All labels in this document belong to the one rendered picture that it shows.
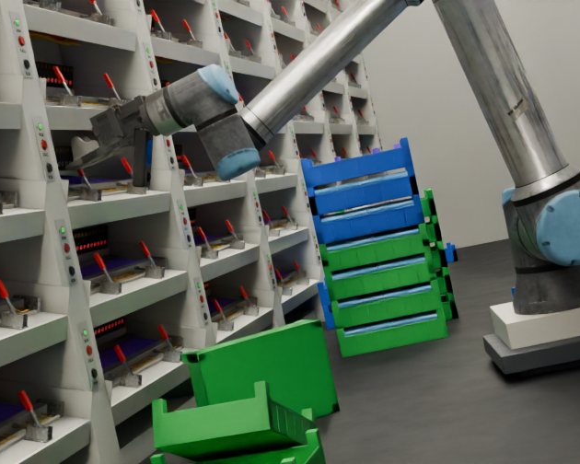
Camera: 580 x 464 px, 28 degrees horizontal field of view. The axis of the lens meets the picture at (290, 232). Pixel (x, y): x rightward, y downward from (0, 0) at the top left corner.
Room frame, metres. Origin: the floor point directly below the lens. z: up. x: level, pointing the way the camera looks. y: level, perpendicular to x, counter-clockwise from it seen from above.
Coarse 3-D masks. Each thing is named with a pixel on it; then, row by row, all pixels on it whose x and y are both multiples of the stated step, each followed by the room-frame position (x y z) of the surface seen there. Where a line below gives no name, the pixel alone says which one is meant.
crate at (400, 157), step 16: (400, 144) 3.34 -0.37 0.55; (304, 160) 3.18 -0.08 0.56; (352, 160) 3.17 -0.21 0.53; (368, 160) 3.17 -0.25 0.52; (384, 160) 3.16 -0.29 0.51; (400, 160) 3.16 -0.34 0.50; (304, 176) 3.18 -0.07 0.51; (320, 176) 3.18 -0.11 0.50; (336, 176) 3.18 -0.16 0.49; (352, 176) 3.17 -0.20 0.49
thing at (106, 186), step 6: (114, 180) 2.63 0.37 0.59; (120, 180) 2.65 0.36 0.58; (126, 180) 2.68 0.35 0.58; (132, 180) 2.71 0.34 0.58; (72, 186) 2.37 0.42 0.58; (78, 186) 2.41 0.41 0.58; (84, 186) 2.44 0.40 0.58; (96, 186) 2.50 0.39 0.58; (102, 186) 2.54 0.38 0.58; (108, 186) 2.57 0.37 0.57; (114, 186) 2.61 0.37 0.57; (120, 186) 2.64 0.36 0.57; (126, 186) 2.67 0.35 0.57; (72, 192) 2.38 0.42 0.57; (78, 192) 2.39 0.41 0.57
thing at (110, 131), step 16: (144, 96) 2.32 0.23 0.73; (112, 112) 2.29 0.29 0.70; (128, 112) 2.30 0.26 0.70; (144, 112) 2.28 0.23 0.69; (96, 128) 2.30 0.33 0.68; (112, 128) 2.29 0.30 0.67; (128, 128) 2.31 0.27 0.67; (144, 128) 2.30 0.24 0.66; (112, 144) 2.30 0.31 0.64; (128, 144) 2.31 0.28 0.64
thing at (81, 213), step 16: (112, 176) 2.79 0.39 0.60; (128, 176) 2.78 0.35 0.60; (160, 176) 2.76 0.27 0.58; (64, 192) 2.17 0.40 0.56; (160, 192) 2.70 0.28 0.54; (80, 208) 2.23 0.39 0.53; (96, 208) 2.31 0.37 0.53; (112, 208) 2.40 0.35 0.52; (128, 208) 2.49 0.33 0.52; (144, 208) 2.58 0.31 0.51; (160, 208) 2.69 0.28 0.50; (80, 224) 2.24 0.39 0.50; (96, 224) 2.32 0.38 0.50
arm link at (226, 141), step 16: (224, 112) 2.24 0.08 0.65; (208, 128) 2.25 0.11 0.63; (224, 128) 2.24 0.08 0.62; (240, 128) 2.26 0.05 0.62; (208, 144) 2.26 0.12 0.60; (224, 144) 2.24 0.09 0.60; (240, 144) 2.25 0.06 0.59; (224, 160) 2.25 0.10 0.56; (240, 160) 2.25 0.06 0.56; (256, 160) 2.27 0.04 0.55; (224, 176) 2.26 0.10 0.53
